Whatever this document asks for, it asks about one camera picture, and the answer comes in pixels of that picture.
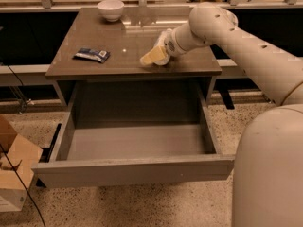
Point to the open cardboard box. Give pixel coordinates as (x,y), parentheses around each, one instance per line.
(18,154)

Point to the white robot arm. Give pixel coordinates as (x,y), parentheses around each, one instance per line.
(268,168)

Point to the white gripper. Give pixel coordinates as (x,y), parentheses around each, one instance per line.
(168,43)

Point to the white ceramic bowl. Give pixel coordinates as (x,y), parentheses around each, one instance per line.
(111,10)

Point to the long grey window ledge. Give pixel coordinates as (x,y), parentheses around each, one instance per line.
(32,75)

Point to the grey cabinet with glossy top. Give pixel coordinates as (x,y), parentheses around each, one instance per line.
(126,48)

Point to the dark blue snack packet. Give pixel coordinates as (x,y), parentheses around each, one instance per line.
(92,55)

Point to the open grey top drawer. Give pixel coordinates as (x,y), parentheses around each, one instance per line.
(122,133)

